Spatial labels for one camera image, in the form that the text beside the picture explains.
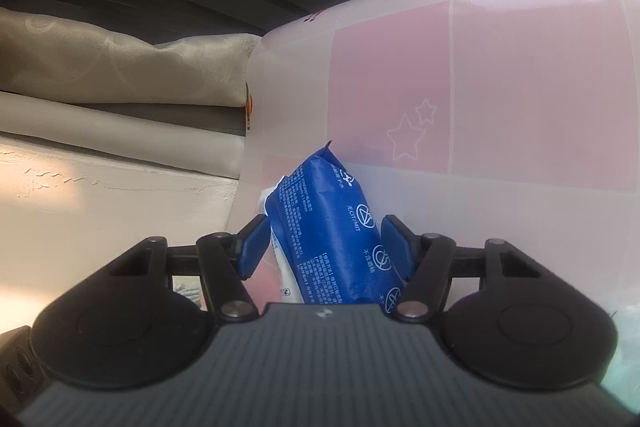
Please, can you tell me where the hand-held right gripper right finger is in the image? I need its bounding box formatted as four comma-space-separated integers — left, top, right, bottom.
381, 214, 541, 323

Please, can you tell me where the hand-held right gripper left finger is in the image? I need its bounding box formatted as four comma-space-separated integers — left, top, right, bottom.
107, 214, 271, 321

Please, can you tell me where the blue wet wipes packet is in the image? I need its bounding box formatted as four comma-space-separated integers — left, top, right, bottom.
260, 140, 408, 308

